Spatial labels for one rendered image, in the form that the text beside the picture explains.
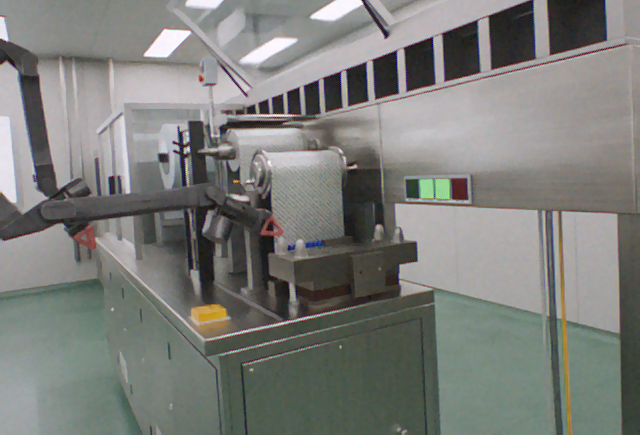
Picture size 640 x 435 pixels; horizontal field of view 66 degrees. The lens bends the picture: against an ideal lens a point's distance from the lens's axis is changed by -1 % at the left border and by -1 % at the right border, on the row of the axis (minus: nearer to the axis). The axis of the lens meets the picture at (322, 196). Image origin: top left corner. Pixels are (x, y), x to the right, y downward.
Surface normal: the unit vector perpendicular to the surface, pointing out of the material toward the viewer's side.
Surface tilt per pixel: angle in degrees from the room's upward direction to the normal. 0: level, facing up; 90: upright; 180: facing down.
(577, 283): 90
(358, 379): 90
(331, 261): 90
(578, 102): 90
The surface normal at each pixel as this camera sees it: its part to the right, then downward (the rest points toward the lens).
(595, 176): -0.87, 0.07
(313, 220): 0.49, 0.01
